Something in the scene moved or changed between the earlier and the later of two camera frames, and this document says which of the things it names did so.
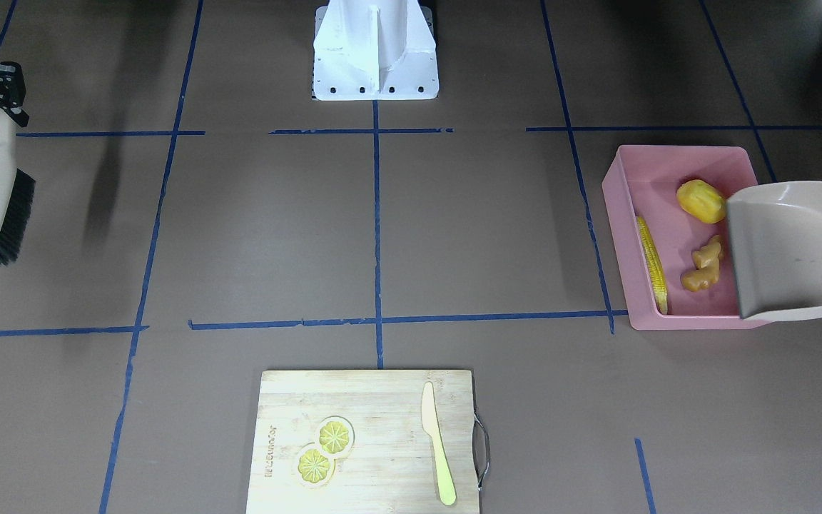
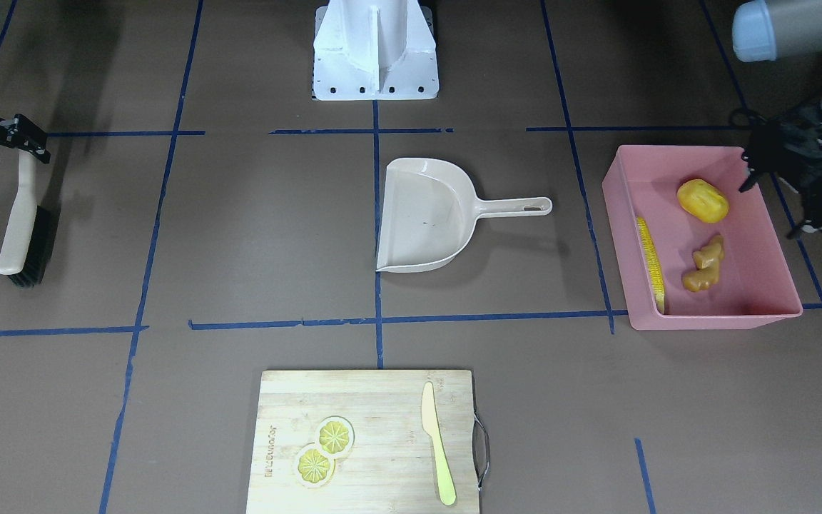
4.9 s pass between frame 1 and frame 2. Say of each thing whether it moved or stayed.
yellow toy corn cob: stayed
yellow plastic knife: stayed
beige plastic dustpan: moved
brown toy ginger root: stayed
